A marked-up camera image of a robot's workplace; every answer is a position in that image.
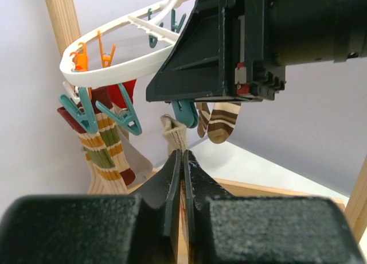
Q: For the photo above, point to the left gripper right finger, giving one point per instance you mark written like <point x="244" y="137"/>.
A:
<point x="199" y="189"/>

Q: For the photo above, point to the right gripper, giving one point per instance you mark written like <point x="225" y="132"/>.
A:
<point x="238" y="50"/>

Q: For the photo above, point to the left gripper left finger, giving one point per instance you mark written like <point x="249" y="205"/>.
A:
<point x="154" y="235"/>

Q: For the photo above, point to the grey argyle sock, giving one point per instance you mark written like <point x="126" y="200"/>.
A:
<point x="174" y="132"/>

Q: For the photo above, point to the teal clothes peg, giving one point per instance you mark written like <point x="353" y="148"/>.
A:
<point x="83" y="115"/>
<point x="186" y="113"/>
<point x="129" y="120"/>

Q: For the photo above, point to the white round sock hanger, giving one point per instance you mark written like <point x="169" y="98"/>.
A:
<point x="143" y="35"/>

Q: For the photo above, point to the red cuffed hanging sock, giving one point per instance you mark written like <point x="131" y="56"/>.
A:
<point x="139" y="164"/>

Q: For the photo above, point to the multicolour striped hanging sock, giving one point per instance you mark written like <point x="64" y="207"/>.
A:
<point x="109" y="169"/>

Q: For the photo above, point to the brown striped sock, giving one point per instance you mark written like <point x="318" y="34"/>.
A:
<point x="204" y="118"/>
<point x="222" y="121"/>

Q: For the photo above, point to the orange clothes peg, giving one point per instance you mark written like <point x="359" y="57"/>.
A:
<point x="80" y="59"/>
<point x="106" y="58"/>

